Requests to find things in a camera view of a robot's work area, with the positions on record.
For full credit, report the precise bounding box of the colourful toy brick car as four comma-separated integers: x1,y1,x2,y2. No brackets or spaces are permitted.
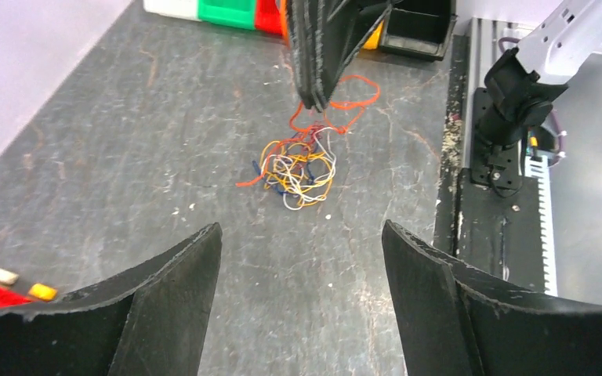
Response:
0,269,58,309

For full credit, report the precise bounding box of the grey slotted cable duct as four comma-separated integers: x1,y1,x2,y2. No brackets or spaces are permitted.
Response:
525,156,558,297

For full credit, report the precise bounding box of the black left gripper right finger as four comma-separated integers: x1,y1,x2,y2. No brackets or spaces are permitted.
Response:
382,221,602,375

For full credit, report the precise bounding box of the white cable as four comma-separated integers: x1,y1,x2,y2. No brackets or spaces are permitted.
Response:
260,126,337,212

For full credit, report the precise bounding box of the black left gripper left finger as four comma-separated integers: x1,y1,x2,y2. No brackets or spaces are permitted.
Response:
0,223,222,375

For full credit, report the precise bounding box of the yellow storage bin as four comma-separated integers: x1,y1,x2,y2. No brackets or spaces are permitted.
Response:
362,21,384,50

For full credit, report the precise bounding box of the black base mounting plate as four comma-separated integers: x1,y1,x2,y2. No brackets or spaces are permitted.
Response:
433,36,546,294

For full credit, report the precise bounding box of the orange cable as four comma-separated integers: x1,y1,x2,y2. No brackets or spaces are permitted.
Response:
235,74,382,189

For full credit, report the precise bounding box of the red storage bin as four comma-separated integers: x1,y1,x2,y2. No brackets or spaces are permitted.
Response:
255,0,282,35

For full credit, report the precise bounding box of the blue cable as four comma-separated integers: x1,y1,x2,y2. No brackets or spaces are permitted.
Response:
252,132,317,197

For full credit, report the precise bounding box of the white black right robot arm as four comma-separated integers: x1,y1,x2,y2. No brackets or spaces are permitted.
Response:
277,1,602,197

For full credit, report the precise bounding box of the white storage bin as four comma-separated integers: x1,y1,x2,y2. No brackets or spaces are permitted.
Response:
142,0,200,21

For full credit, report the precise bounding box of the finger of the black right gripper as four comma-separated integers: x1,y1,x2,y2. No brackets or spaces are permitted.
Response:
313,1,393,112
285,1,325,110

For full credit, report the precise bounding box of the green storage bin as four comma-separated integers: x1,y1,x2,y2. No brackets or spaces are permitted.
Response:
198,0,256,30

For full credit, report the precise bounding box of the black storage bin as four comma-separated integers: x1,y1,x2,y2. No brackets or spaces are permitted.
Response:
379,0,457,61

